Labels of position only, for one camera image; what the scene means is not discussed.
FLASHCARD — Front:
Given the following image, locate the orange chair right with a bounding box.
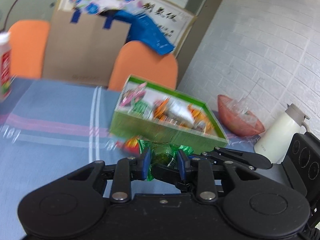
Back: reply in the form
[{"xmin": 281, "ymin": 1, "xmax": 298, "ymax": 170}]
[{"xmin": 108, "ymin": 41, "xmax": 178, "ymax": 92}]

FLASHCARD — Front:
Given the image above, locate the blue striped tablecloth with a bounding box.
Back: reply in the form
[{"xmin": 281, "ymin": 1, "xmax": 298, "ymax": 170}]
[{"xmin": 0, "ymin": 76, "xmax": 283, "ymax": 240}]

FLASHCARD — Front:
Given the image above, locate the orange snack packet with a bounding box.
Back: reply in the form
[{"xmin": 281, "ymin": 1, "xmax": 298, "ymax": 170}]
[{"xmin": 117, "ymin": 137, "xmax": 140, "ymax": 155}]

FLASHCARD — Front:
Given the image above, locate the pink plastic bowl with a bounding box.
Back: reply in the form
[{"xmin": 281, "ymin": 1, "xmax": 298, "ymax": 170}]
[{"xmin": 217, "ymin": 94, "xmax": 265, "ymax": 137}]

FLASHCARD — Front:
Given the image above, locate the framed calligraphy poster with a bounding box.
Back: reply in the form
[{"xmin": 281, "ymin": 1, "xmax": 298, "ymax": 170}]
[{"xmin": 58, "ymin": 0, "xmax": 197, "ymax": 57}]

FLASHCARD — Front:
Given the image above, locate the orange chair left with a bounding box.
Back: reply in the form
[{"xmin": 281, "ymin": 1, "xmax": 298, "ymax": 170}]
[{"xmin": 9, "ymin": 20, "xmax": 50, "ymax": 79}]

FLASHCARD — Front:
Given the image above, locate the green snack box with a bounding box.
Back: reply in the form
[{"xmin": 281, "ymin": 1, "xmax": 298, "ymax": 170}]
[{"xmin": 110, "ymin": 75, "xmax": 229, "ymax": 153}]

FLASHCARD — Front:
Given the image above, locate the white juice bottle red label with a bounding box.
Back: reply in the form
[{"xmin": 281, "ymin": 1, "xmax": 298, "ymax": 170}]
[{"xmin": 0, "ymin": 32, "xmax": 11, "ymax": 101}]

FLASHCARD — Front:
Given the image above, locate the green candy packet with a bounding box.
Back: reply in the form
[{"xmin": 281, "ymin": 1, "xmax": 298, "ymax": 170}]
[{"xmin": 137, "ymin": 139, "xmax": 194, "ymax": 181}]

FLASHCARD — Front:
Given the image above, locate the blue bag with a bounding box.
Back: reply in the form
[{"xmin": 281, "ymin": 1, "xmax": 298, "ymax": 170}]
[{"xmin": 99, "ymin": 10, "xmax": 175, "ymax": 56}]

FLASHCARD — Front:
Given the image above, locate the white thermos jug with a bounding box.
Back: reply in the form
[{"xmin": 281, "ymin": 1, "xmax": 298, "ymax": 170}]
[{"xmin": 254, "ymin": 103, "xmax": 310, "ymax": 164}]

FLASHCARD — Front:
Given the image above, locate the orange chair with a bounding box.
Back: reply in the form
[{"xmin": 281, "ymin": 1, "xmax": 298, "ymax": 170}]
[
  {"xmin": 9, "ymin": 20, "xmax": 50, "ymax": 79},
  {"xmin": 108, "ymin": 41, "xmax": 178, "ymax": 92}
]

